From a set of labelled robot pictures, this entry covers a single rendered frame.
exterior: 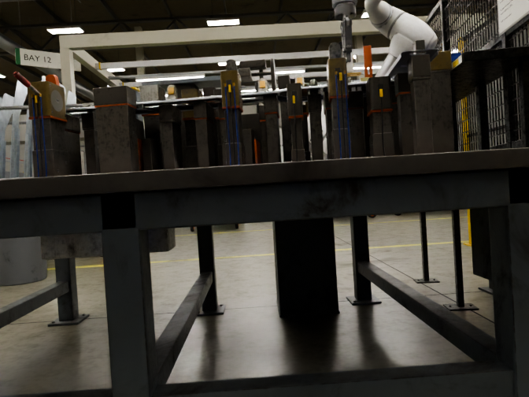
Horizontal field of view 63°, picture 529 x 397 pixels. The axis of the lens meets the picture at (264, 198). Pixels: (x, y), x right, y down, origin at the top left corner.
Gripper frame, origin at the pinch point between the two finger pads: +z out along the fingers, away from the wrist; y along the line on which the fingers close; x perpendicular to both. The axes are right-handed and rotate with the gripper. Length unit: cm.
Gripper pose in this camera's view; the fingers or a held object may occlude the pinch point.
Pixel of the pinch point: (348, 63)
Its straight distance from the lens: 164.1
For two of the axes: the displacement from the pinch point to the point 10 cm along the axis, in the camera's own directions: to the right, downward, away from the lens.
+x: -9.9, 0.6, 1.0
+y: 0.9, -0.2, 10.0
